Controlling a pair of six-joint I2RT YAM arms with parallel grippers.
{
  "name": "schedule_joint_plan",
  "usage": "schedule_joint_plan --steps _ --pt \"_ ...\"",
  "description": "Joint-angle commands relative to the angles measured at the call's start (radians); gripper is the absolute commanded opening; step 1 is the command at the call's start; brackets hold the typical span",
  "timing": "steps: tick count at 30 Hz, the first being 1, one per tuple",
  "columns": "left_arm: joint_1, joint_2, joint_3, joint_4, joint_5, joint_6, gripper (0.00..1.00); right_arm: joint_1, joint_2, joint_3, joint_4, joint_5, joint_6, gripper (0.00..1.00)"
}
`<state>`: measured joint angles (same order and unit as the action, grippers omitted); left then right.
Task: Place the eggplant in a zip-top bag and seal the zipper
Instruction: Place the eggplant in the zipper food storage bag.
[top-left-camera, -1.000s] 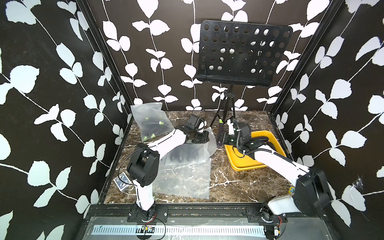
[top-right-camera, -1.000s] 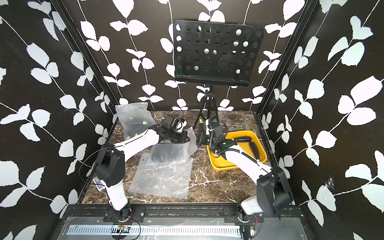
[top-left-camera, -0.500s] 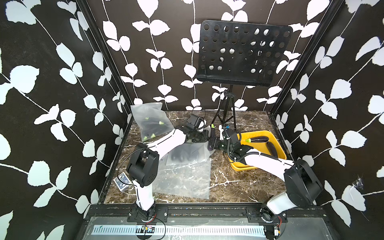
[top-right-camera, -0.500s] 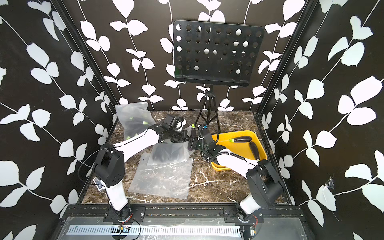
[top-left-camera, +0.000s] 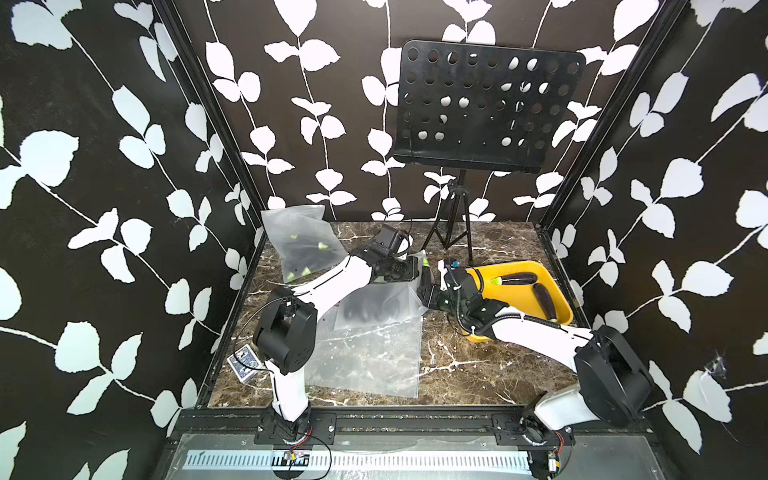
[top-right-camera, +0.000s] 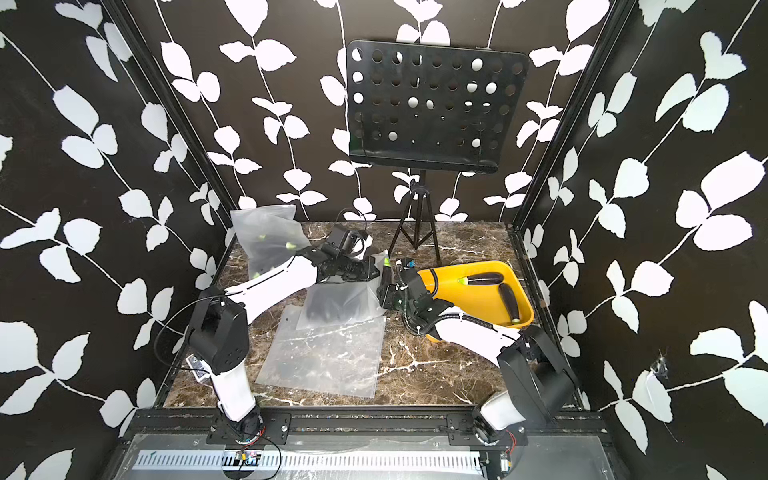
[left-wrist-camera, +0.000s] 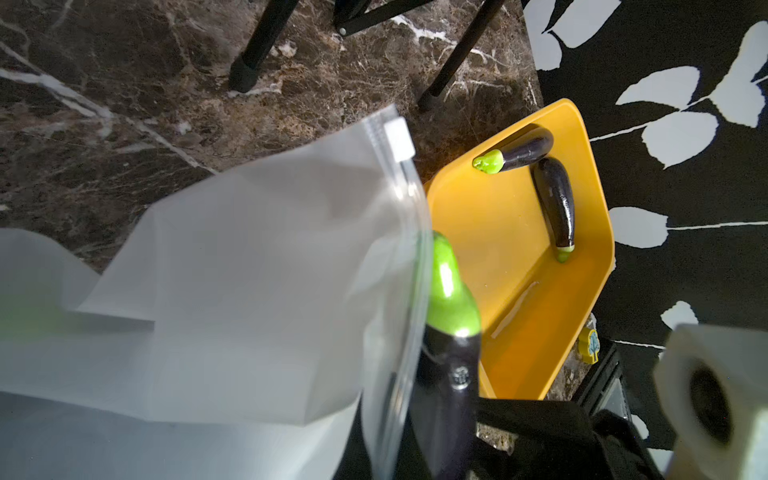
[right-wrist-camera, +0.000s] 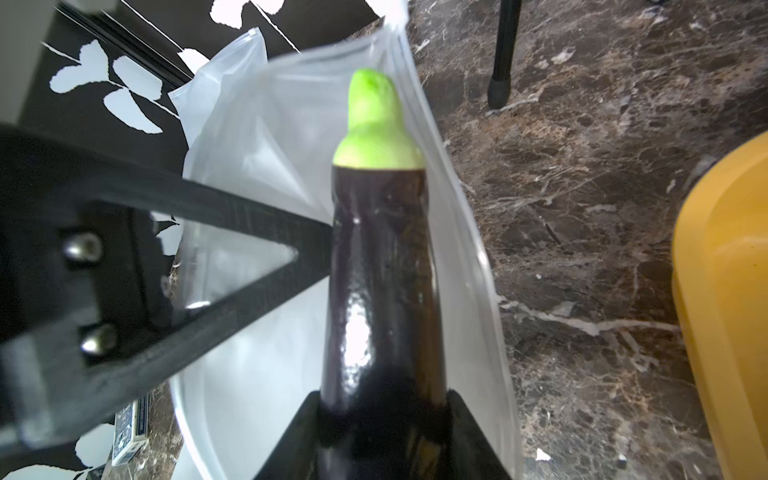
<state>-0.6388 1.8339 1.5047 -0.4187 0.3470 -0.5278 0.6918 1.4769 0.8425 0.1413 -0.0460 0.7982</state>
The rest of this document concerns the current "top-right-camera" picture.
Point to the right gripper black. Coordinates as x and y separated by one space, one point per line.
386 301

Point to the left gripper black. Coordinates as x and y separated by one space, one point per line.
369 264

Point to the clear zip-top bag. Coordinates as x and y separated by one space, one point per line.
269 235
337 303

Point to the clear zip-top bag top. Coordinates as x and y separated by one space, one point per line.
269 235

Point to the stack of clear zip-top bags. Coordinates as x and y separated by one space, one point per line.
341 359

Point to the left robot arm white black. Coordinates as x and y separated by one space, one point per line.
218 332

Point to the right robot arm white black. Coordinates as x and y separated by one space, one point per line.
538 380

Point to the yellow plastic tray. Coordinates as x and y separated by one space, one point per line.
483 302

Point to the small printed card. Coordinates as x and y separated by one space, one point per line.
198 367

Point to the black perforated music stand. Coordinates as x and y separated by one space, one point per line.
430 108

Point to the white perforated strip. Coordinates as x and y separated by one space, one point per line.
465 462

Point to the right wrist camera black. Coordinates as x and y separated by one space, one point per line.
405 268

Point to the black front mounting rail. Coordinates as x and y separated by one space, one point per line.
459 424

